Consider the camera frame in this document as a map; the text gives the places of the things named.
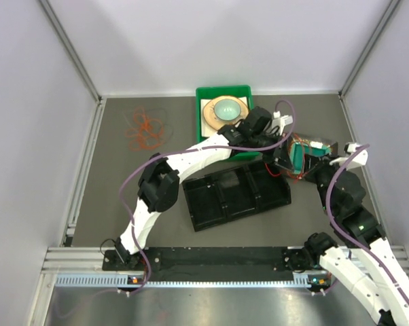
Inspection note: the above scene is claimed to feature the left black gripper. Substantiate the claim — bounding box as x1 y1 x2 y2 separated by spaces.
249 131 294 173

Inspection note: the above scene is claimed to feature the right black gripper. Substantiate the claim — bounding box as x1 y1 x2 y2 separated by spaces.
301 151 348 215

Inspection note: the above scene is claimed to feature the red cable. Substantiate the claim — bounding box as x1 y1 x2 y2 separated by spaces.
264 134 327 184

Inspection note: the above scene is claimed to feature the orange cable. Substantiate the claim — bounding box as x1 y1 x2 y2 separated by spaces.
124 105 166 153

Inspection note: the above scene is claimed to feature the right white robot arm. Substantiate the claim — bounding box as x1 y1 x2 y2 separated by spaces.
304 150 409 325

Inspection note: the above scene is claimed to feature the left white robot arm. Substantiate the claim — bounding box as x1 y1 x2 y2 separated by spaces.
117 107 296 270

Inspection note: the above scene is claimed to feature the teal square glazed plate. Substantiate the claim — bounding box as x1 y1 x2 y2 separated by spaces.
287 133 338 179

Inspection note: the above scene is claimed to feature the black three-compartment tray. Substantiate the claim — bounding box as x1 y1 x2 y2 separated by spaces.
182 160 291 232

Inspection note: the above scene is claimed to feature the green plastic bin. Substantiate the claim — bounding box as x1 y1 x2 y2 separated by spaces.
196 85 253 143

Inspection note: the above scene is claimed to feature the white square plate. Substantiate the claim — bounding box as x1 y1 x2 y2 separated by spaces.
199 96 249 139

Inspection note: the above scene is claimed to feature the round tan plate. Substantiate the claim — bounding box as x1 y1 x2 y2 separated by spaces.
202 95 251 132

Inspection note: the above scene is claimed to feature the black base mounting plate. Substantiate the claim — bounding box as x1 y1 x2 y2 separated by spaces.
102 246 327 282

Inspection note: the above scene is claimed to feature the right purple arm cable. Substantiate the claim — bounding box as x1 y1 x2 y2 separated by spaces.
308 144 409 323

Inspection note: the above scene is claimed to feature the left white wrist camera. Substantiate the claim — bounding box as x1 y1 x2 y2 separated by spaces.
271 111 293 135

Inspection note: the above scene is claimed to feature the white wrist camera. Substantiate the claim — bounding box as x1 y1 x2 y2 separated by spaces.
271 111 293 135
329 143 368 170

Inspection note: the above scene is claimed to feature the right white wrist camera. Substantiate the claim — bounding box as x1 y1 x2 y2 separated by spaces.
329 143 368 170

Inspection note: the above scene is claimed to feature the grey slotted cable duct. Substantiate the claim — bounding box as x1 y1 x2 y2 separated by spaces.
56 274 312 289

